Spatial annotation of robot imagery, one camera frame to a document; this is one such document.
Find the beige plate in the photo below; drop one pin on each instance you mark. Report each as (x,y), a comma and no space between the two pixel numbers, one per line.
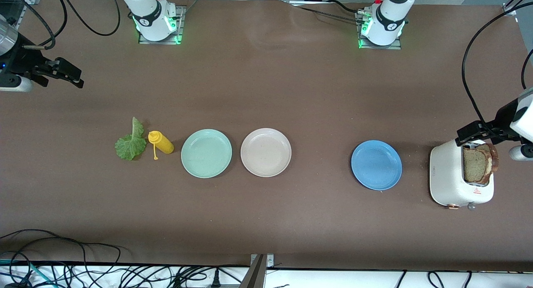
(265,152)

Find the brown bread slice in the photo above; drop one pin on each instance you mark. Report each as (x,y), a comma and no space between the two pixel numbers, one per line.
(474,165)
(494,156)

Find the mint green plate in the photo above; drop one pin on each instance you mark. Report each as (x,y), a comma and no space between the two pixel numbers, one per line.
(206,154)

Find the white toaster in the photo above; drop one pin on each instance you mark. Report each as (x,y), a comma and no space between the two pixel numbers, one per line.
(447,175)

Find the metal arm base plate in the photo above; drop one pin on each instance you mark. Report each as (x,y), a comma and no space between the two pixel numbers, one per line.
(381,47)
(160,42)

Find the blue plate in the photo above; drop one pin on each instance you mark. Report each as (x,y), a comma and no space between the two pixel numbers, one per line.
(376,165)

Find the green lettuce leaf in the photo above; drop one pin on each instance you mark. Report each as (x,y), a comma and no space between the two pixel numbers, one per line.
(130,148)

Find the yellow mustard squeeze bottle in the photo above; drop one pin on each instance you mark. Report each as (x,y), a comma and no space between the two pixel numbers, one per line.
(163,144)

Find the black power plug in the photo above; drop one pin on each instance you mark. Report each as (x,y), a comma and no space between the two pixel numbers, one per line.
(215,279)

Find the grey metal table bracket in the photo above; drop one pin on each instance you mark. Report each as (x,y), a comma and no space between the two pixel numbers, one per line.
(256,275)

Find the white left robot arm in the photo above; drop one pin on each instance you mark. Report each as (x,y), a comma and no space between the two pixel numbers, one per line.
(389,17)

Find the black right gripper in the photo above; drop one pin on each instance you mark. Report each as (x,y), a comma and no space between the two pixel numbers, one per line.
(20,59)

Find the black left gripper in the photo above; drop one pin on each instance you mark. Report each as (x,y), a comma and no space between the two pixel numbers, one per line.
(504,118)

